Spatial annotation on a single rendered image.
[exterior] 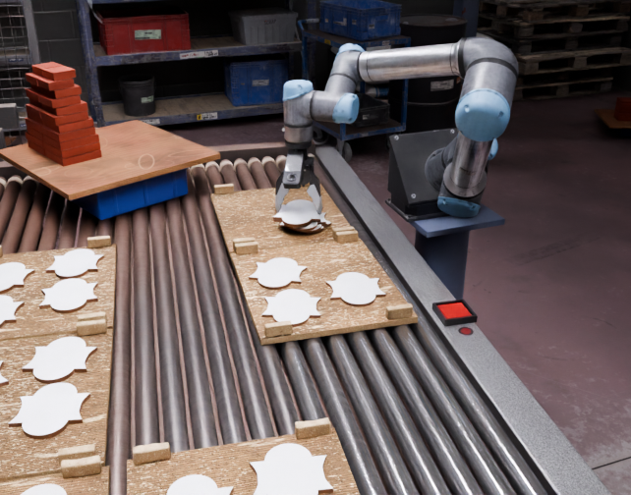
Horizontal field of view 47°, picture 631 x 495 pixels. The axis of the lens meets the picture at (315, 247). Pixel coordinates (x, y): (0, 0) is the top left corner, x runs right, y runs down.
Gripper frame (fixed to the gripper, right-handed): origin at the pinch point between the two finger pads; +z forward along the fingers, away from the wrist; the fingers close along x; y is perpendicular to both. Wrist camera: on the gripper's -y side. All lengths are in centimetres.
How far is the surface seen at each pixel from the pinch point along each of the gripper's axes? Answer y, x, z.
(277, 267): -26.1, 1.7, 3.4
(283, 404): -74, -7, 6
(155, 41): 372, 162, 24
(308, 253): -16.3, -4.6, 4.2
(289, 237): -7.0, 1.6, 4.2
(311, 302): -41.4, -8.4, 3.4
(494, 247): 185, -83, 98
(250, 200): 16.7, 16.9, 4.1
